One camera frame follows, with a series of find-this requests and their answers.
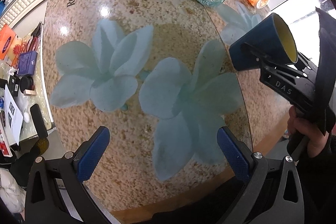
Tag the white paper sheet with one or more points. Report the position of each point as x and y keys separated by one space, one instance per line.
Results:
x=13 y=113

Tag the red booklet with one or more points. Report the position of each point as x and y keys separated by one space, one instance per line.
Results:
x=4 y=140

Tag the person's right forearm dark sleeve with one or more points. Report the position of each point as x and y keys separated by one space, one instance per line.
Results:
x=320 y=179

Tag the black small box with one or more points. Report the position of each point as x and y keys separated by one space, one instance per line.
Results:
x=14 y=85

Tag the dark blue cup yellow inside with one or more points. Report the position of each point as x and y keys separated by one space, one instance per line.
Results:
x=260 y=35

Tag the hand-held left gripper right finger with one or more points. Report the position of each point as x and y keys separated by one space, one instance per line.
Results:
x=233 y=154

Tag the white tufted bench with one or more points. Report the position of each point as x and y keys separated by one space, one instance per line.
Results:
x=22 y=2

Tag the floral printed tablecloth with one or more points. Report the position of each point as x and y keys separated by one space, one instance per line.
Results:
x=147 y=61

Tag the white cloth bundle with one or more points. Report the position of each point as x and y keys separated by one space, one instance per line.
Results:
x=10 y=191

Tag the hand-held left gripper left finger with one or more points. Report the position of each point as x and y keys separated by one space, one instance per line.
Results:
x=93 y=154

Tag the black round jar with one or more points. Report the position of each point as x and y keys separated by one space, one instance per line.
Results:
x=26 y=83

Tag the dark blue box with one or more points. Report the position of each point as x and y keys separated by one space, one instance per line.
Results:
x=26 y=63

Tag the yellow orange bag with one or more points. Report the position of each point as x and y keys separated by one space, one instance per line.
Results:
x=17 y=50

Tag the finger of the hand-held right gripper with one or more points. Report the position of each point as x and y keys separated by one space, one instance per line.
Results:
x=304 y=61
x=253 y=53

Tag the yellow black mesh ball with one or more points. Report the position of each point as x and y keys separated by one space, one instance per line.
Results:
x=40 y=145

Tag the orange box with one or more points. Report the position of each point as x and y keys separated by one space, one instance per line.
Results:
x=6 y=41

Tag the person's right hand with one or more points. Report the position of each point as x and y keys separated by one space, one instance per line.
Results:
x=316 y=141

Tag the black flat handset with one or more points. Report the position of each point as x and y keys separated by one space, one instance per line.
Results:
x=38 y=120

